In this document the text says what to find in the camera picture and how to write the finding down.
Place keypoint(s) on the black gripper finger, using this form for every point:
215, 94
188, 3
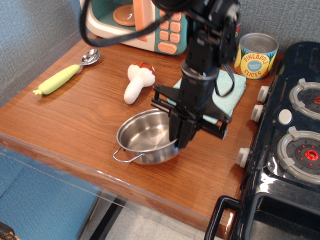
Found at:
175, 126
188, 128

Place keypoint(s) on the white stove knob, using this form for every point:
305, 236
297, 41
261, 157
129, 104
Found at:
242, 157
284, 117
256, 112
262, 94

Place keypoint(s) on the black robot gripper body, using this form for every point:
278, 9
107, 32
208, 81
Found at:
193, 100

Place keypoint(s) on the spoon with yellow handle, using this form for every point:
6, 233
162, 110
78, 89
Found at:
59, 79

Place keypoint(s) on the plush mushroom toy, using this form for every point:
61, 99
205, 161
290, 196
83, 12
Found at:
140, 75

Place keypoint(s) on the light blue folded cloth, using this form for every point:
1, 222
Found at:
224, 84

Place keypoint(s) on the black toy stove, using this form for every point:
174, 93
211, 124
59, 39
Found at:
280, 189

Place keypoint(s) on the tomato sauce can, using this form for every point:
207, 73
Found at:
237, 29

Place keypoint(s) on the pineapple slices can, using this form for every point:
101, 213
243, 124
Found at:
256, 55

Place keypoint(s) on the teal toy microwave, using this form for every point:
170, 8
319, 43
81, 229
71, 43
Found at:
110, 18

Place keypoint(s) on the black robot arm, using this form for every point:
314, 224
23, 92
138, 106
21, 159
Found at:
211, 44

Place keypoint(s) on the small metal pot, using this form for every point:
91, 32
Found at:
144, 139

